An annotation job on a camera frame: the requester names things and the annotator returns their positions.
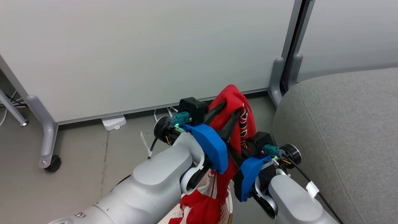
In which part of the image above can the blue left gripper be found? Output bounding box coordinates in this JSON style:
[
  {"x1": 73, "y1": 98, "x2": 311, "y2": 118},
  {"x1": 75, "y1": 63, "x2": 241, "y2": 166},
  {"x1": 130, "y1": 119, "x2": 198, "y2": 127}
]
[{"x1": 182, "y1": 100, "x2": 243, "y2": 175}]

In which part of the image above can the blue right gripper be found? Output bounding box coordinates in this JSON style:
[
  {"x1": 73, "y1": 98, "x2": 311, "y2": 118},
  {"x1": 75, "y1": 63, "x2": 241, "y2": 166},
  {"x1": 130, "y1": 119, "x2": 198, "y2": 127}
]
[{"x1": 229, "y1": 146, "x2": 274, "y2": 203}]

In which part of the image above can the red clothing with white print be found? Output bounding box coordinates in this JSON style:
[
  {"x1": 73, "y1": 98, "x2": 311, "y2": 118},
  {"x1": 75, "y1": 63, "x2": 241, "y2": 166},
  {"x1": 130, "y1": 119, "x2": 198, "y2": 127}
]
[{"x1": 168, "y1": 84, "x2": 257, "y2": 224}]

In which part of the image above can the grey upright partition foot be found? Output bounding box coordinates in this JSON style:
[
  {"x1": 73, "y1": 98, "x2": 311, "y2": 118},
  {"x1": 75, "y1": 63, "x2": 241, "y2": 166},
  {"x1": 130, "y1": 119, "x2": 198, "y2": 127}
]
[
  {"x1": 288, "y1": 54, "x2": 303, "y2": 91},
  {"x1": 268, "y1": 57, "x2": 285, "y2": 108}
]

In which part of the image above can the grey fabric sofa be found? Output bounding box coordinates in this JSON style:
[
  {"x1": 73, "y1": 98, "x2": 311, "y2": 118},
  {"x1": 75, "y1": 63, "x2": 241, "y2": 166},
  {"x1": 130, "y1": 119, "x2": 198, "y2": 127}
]
[{"x1": 272, "y1": 67, "x2": 398, "y2": 224}]

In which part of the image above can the white power strip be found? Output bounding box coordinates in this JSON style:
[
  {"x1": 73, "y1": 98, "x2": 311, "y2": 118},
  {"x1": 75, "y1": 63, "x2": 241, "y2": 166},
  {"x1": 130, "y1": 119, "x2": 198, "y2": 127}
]
[{"x1": 101, "y1": 114, "x2": 127, "y2": 131}]

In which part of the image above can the plain white partition panel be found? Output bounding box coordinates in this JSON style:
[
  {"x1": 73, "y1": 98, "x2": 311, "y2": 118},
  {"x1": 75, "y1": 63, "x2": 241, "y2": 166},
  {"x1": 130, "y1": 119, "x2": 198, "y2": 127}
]
[{"x1": 298, "y1": 0, "x2": 398, "y2": 83}]

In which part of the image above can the black caster wheel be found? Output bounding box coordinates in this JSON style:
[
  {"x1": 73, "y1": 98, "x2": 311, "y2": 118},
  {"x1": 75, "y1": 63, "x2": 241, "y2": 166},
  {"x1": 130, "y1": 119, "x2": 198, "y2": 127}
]
[{"x1": 44, "y1": 155, "x2": 62, "y2": 172}]

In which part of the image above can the grey metal table leg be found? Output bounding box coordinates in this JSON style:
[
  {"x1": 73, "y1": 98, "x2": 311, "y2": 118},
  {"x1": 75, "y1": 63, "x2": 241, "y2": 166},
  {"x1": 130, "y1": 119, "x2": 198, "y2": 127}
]
[{"x1": 0, "y1": 88, "x2": 29, "y2": 127}]

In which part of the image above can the looped white cable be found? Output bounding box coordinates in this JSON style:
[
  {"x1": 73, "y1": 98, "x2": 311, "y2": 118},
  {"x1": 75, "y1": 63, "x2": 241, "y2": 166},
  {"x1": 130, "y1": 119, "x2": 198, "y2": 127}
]
[{"x1": 154, "y1": 106, "x2": 179, "y2": 123}]

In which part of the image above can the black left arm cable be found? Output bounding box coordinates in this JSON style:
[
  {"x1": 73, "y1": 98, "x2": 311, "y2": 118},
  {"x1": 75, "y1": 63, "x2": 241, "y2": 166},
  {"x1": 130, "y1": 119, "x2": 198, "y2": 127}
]
[{"x1": 148, "y1": 112, "x2": 190, "y2": 159}]

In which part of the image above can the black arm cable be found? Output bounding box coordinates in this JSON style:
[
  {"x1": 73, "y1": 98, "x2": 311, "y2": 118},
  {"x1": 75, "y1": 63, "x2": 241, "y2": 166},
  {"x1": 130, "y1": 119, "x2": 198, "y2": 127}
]
[
  {"x1": 148, "y1": 112, "x2": 190, "y2": 159},
  {"x1": 263, "y1": 144, "x2": 344, "y2": 224}
]

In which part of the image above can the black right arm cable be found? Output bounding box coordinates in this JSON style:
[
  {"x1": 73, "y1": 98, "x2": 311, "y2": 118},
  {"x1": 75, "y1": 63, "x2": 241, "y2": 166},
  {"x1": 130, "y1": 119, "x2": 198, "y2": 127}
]
[{"x1": 263, "y1": 144, "x2": 344, "y2": 224}]

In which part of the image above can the white cable tag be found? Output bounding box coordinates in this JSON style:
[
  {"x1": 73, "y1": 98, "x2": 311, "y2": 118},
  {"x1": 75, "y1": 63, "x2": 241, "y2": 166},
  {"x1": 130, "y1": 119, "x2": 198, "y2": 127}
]
[
  {"x1": 306, "y1": 181, "x2": 320, "y2": 200},
  {"x1": 140, "y1": 131, "x2": 153, "y2": 158}
]

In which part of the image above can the white partition panel grey frame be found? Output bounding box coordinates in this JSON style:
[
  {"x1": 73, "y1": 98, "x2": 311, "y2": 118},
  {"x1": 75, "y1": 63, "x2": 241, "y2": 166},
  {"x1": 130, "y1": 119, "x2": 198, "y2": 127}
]
[{"x1": 0, "y1": 0, "x2": 303, "y2": 125}]

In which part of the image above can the black floor cable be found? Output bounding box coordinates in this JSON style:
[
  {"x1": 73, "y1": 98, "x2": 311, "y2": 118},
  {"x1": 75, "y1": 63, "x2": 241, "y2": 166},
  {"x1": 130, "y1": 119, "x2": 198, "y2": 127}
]
[{"x1": 4, "y1": 93, "x2": 28, "y2": 108}]

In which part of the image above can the thin white floor cable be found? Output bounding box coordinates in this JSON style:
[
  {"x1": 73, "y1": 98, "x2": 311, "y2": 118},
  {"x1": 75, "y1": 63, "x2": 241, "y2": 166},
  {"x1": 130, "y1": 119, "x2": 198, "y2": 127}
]
[{"x1": 0, "y1": 90, "x2": 17, "y2": 127}]

